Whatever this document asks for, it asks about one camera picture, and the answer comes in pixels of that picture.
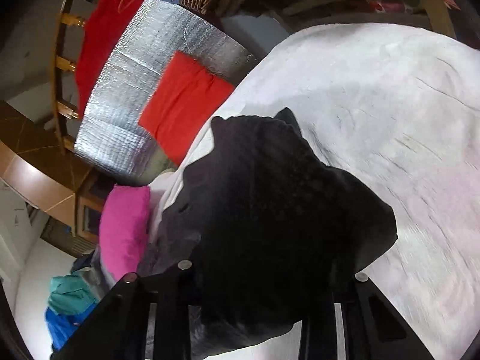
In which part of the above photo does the black puffer jacket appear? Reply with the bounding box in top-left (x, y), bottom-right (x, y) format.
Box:
top-left (138, 109), bottom-right (397, 359)

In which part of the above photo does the grey garment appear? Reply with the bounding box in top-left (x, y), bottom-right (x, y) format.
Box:
top-left (70, 246), bottom-right (116, 301)

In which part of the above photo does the blue garment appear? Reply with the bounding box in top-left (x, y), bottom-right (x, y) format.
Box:
top-left (45, 302), bottom-right (98, 352)

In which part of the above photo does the teal garment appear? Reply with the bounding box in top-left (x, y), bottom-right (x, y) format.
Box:
top-left (47, 271), bottom-right (98, 315)

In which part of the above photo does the magenta pillow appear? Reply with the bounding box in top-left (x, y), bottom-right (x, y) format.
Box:
top-left (99, 185), bottom-right (151, 280)

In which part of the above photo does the brown wooden cabinet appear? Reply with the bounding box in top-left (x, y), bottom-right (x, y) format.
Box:
top-left (0, 98), bottom-right (106, 245)

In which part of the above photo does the silver foil insulation mat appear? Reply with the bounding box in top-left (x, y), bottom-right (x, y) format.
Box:
top-left (74, 0), bottom-right (258, 185)

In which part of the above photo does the pink white fleece blanket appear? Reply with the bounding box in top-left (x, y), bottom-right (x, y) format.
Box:
top-left (144, 22), bottom-right (480, 360)

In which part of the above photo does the red pillow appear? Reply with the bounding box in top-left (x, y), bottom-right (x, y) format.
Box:
top-left (138, 50), bottom-right (234, 166)

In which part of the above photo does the red cloth on headboard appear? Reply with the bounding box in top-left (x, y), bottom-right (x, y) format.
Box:
top-left (75, 0), bottom-right (144, 116)

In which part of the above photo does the wooden bed headboard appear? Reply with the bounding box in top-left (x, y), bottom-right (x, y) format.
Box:
top-left (50, 0), bottom-right (93, 152)

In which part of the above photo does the wooden shelf frame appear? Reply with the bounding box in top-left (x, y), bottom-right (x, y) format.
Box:
top-left (281, 0), bottom-right (458, 39)

